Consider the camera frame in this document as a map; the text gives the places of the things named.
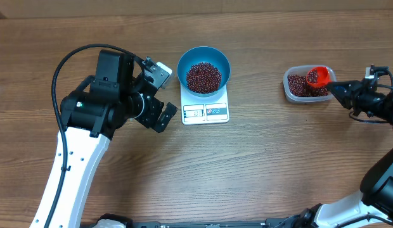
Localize red measuring scoop blue handle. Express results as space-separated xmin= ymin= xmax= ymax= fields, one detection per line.
xmin=307 ymin=66 xmax=331 ymax=88

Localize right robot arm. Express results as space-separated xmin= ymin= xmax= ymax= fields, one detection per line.
xmin=291 ymin=78 xmax=393 ymax=227

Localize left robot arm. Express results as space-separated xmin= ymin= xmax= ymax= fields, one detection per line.
xmin=31 ymin=44 xmax=177 ymax=227

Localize white digital kitchen scale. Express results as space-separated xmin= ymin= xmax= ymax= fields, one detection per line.
xmin=181 ymin=85 xmax=230 ymax=125

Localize red beans in scoop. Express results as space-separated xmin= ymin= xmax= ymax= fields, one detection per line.
xmin=306 ymin=69 xmax=319 ymax=84

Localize red beans in bowl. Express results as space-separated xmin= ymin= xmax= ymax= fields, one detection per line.
xmin=186 ymin=62 xmax=222 ymax=94

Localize blue bowl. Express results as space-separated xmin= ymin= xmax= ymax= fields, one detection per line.
xmin=177 ymin=46 xmax=231 ymax=97

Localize red adzuki beans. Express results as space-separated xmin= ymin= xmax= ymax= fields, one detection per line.
xmin=287 ymin=75 xmax=329 ymax=97

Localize clear plastic container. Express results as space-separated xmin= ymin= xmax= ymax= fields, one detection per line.
xmin=283 ymin=65 xmax=334 ymax=104

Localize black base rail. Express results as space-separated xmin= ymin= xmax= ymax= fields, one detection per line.
xmin=82 ymin=213 xmax=308 ymax=228

